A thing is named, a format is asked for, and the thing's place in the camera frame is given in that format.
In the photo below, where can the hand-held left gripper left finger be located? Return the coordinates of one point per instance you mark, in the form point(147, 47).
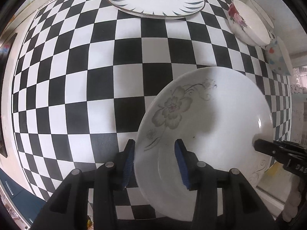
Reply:
point(129, 163)

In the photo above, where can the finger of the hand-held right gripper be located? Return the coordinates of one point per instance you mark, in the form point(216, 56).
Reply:
point(271, 147)

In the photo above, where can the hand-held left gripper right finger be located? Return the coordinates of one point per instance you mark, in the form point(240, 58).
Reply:
point(181, 165)

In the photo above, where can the white plate with grey flower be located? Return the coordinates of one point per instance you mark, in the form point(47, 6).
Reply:
point(223, 115)

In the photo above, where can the light blue bowl with hearts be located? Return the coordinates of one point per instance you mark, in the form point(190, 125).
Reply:
point(278, 57)

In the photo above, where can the white bowl with red flowers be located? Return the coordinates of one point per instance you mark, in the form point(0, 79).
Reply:
point(249, 26)

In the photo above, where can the white bowl with dark rim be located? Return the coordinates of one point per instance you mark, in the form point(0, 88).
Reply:
point(260, 10)

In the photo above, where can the person's right hand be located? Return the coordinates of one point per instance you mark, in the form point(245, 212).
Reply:
point(293, 201)

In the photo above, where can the patterned frosted window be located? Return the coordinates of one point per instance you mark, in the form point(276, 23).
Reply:
point(299, 95)

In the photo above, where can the black and white checkered tablecloth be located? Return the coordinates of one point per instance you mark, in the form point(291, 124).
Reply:
point(79, 81)

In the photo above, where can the blue cabinet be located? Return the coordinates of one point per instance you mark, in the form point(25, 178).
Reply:
point(21, 203)

